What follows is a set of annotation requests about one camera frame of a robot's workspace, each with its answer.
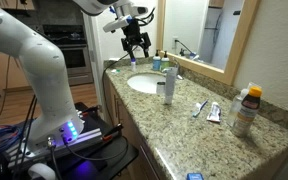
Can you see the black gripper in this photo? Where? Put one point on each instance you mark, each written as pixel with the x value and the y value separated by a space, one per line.
pixel 134 30

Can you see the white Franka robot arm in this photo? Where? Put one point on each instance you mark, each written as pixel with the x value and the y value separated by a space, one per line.
pixel 44 66

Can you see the small white purple-capped bottle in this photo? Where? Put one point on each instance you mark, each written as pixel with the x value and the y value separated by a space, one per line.
pixel 133 65

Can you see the blue soap pump bottle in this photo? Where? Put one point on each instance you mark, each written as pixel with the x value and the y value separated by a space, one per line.
pixel 156 62

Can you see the small green item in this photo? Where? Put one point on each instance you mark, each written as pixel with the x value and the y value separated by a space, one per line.
pixel 115 70

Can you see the green soap pump bottle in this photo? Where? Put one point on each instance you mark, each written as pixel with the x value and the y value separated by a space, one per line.
pixel 165 62

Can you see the chrome sink faucet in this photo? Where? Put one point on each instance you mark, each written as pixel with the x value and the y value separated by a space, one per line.
pixel 165 70

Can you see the white oval sink basin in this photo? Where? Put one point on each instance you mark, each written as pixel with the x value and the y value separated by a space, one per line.
pixel 145 83

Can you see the small grey cup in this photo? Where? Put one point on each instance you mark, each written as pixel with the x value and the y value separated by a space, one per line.
pixel 160 88

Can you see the tall grey tube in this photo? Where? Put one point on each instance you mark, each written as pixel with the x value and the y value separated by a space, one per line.
pixel 170 86

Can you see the stainless steel oven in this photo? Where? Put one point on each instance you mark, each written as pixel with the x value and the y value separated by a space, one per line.
pixel 74 56

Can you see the orange black clamp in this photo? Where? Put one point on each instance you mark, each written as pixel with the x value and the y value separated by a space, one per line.
pixel 113 131
pixel 91 109

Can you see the wooden vanity cabinet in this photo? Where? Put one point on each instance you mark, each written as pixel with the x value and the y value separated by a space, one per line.
pixel 130 133

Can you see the blue white toothbrush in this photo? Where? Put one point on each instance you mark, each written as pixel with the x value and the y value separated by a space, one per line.
pixel 200 108

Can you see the white toothpaste tube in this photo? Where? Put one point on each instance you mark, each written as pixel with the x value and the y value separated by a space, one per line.
pixel 214 112

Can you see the clear plastic bottle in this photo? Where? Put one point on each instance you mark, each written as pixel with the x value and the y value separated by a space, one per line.
pixel 236 108

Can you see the black robot cart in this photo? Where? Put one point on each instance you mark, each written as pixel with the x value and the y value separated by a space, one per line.
pixel 94 160

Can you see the orange-capped sunscreen spray bottle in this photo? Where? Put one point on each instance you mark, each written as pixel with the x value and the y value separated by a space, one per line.
pixel 247 111

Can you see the small blue box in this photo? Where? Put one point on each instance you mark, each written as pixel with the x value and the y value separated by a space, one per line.
pixel 194 176

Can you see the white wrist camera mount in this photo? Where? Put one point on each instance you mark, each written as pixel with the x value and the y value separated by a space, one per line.
pixel 116 24

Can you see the wood-framed wall mirror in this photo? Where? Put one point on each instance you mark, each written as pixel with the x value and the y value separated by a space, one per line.
pixel 237 43

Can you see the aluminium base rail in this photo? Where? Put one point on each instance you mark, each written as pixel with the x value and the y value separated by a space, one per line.
pixel 84 136

